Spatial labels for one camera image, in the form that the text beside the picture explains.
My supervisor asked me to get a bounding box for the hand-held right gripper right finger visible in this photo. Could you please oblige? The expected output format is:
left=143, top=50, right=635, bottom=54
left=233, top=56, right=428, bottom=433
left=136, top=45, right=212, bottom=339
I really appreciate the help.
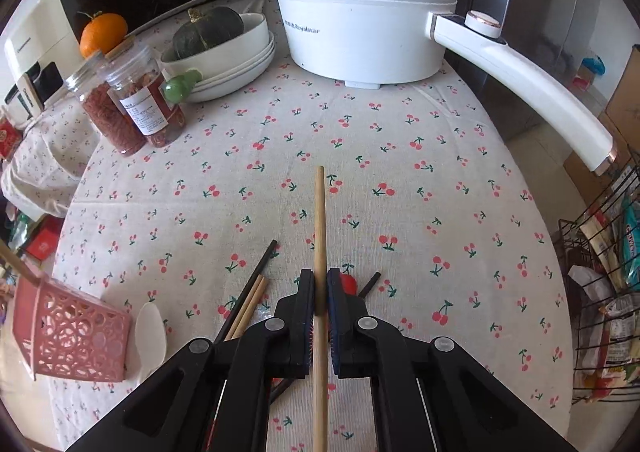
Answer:
left=325, top=268, right=581, bottom=452

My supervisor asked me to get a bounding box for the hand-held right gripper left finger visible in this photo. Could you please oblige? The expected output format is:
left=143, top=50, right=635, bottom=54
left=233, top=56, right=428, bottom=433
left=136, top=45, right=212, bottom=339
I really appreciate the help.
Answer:
left=65, top=268, right=317, bottom=452

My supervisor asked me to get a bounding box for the black chopstick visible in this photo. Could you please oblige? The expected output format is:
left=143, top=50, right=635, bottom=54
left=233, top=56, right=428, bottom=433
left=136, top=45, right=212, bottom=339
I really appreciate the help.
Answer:
left=214, top=239, right=279, bottom=344

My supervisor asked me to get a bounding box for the white plastic spoon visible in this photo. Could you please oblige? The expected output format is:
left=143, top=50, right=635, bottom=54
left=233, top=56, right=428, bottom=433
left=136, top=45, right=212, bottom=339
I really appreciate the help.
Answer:
left=136, top=301, right=169, bottom=380

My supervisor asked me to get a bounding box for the pink perforated basket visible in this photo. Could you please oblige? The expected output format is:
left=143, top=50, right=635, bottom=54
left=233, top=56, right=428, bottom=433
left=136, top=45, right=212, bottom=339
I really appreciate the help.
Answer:
left=12, top=275, right=132, bottom=383

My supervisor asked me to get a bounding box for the cherry print tablecloth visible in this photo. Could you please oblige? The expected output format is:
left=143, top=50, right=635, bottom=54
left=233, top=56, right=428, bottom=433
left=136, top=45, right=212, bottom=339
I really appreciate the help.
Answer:
left=50, top=0, right=576, bottom=452

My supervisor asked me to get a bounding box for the white plate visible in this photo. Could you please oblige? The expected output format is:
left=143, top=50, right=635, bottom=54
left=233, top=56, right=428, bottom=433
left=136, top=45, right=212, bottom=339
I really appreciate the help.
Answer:
left=190, top=30, right=276, bottom=90
left=192, top=40, right=277, bottom=102

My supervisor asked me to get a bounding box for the green glossy ornament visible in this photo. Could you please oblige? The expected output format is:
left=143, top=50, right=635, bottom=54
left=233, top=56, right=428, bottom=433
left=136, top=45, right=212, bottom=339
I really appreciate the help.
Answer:
left=162, top=71, right=203, bottom=104

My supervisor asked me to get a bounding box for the white plastic bag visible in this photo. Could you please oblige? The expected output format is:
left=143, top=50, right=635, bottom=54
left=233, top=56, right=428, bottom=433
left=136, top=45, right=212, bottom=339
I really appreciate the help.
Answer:
left=567, top=265, right=613, bottom=313

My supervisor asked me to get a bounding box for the labelled jar of red flakes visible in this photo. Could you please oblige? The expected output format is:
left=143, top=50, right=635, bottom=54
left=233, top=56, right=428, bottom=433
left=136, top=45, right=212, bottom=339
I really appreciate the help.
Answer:
left=102, top=40, right=187, bottom=149

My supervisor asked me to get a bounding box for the white deep bowl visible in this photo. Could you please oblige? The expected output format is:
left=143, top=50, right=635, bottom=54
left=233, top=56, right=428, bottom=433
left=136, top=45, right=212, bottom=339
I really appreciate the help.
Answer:
left=159, top=12, right=270, bottom=78

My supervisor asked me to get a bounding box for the red box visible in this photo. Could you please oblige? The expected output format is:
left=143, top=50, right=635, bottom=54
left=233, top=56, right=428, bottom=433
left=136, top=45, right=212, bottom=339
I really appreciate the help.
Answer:
left=25, top=227, right=63, bottom=258

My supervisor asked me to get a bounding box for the glass jar with bamboo lid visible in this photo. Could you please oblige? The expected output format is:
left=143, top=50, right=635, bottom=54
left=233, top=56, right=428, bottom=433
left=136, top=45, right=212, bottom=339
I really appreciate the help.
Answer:
left=65, top=52, right=147, bottom=156

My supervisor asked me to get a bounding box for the beige noodle packet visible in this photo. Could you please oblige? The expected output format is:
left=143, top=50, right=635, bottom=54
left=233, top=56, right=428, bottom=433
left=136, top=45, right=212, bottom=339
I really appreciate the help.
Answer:
left=580, top=219, right=622, bottom=283

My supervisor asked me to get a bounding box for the white electric pot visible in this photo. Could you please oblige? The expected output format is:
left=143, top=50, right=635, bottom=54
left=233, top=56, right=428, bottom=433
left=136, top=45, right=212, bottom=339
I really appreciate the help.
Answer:
left=262, top=0, right=617, bottom=176

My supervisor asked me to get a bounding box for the cardboard box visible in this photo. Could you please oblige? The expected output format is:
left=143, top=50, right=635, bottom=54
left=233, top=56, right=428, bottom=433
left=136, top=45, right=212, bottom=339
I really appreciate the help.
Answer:
left=602, top=47, right=640, bottom=160
left=564, top=149, right=603, bottom=185

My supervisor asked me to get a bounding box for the green kabocha squash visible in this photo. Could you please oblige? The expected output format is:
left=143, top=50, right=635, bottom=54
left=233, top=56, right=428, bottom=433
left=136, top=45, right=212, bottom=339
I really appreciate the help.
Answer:
left=172, top=7, right=245, bottom=56

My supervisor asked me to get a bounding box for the small print table cloth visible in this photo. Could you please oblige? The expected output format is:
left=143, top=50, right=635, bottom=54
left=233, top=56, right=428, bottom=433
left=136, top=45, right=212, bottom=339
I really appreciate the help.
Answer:
left=0, top=100, right=103, bottom=218

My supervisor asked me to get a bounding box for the blue green snack packet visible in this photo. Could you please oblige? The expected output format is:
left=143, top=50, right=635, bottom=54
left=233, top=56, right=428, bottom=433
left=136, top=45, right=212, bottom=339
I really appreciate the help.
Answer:
left=620, top=202, right=640, bottom=293

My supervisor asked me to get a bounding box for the orange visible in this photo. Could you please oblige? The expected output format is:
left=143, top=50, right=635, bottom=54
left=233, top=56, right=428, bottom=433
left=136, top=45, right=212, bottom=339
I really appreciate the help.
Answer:
left=79, top=11, right=129, bottom=59

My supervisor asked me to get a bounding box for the glass jar with red label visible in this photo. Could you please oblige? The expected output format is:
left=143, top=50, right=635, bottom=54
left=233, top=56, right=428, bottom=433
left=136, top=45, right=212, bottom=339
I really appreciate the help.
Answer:
left=0, top=115, right=23, bottom=160

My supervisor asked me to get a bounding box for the blue plastic bag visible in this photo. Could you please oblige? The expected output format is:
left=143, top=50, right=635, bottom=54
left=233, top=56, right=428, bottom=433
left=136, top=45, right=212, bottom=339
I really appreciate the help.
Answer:
left=580, top=55, right=606, bottom=78

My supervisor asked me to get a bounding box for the black wire rack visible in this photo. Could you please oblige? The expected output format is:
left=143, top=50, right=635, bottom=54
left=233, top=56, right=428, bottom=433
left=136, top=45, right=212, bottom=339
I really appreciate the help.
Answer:
left=557, top=157, right=640, bottom=405

